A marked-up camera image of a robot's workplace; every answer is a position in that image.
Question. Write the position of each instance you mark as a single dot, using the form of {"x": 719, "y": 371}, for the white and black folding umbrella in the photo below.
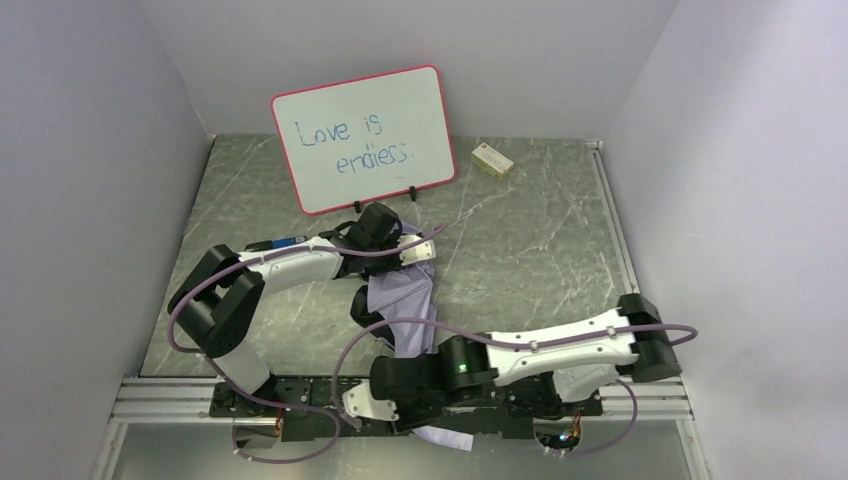
{"x": 403, "y": 293}

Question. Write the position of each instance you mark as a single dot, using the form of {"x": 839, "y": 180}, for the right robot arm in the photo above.
{"x": 540, "y": 373}

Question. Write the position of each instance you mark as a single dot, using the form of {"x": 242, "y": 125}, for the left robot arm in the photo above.
{"x": 216, "y": 303}

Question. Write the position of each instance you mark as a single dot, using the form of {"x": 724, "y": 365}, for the small cream cardboard box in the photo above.
{"x": 492, "y": 161}

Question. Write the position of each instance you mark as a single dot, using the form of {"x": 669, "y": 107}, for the red framed whiteboard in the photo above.
{"x": 365, "y": 139}

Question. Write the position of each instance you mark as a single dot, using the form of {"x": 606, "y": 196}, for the blue and black stapler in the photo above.
{"x": 271, "y": 244}

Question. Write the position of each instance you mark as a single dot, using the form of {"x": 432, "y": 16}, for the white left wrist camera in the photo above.
{"x": 422, "y": 252}

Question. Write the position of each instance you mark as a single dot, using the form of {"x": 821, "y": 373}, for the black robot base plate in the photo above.
{"x": 510, "y": 412}

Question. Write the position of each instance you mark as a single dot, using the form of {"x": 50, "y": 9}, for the aluminium frame rail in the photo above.
{"x": 160, "y": 427}

